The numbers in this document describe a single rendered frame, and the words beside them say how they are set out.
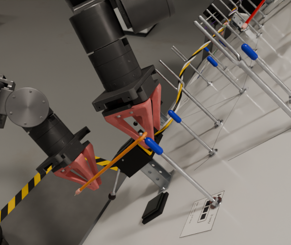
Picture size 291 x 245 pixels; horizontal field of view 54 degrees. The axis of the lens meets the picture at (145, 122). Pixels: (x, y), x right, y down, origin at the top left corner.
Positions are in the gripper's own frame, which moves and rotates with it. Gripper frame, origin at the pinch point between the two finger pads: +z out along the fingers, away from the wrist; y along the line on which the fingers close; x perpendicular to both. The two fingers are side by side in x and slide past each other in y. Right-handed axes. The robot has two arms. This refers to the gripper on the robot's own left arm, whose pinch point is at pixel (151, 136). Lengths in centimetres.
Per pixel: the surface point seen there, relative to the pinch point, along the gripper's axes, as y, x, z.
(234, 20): 69, -12, -1
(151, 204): -6.1, 1.5, 7.5
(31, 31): 307, 257, -58
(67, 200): 74, 109, 62
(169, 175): 0.5, 0.4, 7.8
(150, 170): -1.2, 2.0, 5.1
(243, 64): -8.0, -16.1, -8.5
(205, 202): -11.4, -8.4, 3.9
